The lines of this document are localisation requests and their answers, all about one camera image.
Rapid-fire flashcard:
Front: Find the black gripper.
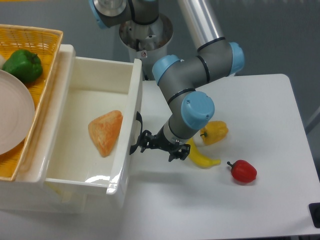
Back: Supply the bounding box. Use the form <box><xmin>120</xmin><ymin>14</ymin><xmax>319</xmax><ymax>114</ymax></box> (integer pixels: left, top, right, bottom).
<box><xmin>139</xmin><ymin>124</ymin><xmax>191</xmax><ymax>162</ymax></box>

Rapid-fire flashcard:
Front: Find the white top drawer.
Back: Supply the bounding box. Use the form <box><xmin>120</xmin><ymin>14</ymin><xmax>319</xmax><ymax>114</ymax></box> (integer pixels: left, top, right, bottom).
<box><xmin>45</xmin><ymin>57</ymin><xmax>143</xmax><ymax>208</ymax></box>

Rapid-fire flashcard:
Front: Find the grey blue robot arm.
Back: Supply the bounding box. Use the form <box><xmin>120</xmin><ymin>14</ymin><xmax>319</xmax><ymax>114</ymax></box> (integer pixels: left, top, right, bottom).
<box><xmin>89</xmin><ymin>0</ymin><xmax>245</xmax><ymax>160</ymax></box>

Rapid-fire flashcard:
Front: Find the white drawer cabinet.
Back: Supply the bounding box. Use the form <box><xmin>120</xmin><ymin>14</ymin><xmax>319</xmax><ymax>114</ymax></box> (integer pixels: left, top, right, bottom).
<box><xmin>0</xmin><ymin>44</ymin><xmax>86</xmax><ymax>214</ymax></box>

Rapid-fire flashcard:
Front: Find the yellow banana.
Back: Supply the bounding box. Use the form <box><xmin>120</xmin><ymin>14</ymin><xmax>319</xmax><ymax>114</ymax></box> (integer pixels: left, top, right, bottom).
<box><xmin>187</xmin><ymin>138</ymin><xmax>221</xmax><ymax>169</ymax></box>

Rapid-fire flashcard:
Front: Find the yellow bell pepper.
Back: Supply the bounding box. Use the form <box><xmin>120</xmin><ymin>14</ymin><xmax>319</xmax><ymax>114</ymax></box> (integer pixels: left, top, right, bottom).
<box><xmin>200</xmin><ymin>120</ymin><xmax>229</xmax><ymax>146</ymax></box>

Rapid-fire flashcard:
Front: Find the orange triangular bread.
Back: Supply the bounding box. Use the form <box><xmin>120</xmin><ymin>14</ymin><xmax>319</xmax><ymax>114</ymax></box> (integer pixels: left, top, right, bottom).
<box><xmin>88</xmin><ymin>110</ymin><xmax>123</xmax><ymax>158</ymax></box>

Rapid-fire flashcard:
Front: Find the red bell pepper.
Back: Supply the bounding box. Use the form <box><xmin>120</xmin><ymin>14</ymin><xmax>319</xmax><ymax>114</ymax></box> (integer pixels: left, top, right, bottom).
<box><xmin>227</xmin><ymin>159</ymin><xmax>257</xmax><ymax>184</ymax></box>

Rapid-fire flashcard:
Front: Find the beige round plate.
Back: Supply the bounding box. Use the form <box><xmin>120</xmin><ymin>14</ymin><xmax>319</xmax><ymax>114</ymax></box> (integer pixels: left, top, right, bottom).
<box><xmin>0</xmin><ymin>70</ymin><xmax>35</xmax><ymax>154</ymax></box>

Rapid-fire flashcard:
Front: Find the yellow woven basket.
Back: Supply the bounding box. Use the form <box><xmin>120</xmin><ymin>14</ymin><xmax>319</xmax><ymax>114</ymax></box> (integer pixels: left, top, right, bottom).
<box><xmin>0</xmin><ymin>24</ymin><xmax>63</xmax><ymax>182</ymax></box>

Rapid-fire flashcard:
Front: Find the green bell pepper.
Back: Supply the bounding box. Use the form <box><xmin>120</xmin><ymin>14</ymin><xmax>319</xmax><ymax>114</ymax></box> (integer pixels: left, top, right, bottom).
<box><xmin>2</xmin><ymin>49</ymin><xmax>43</xmax><ymax>84</ymax></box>

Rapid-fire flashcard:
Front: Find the black device at edge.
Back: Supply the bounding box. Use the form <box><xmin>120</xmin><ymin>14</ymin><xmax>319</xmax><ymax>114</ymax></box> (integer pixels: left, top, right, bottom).
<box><xmin>308</xmin><ymin>202</ymin><xmax>320</xmax><ymax>229</ymax></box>

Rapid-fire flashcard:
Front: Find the white object in basket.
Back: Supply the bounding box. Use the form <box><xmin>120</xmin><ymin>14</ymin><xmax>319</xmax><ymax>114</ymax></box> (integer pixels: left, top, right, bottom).
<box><xmin>0</xmin><ymin>55</ymin><xmax>6</xmax><ymax>70</ymax></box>

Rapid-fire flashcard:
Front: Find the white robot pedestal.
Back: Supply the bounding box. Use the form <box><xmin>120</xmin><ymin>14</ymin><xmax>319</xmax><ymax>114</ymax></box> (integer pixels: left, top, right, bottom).
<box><xmin>119</xmin><ymin>14</ymin><xmax>173</xmax><ymax>81</ymax></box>

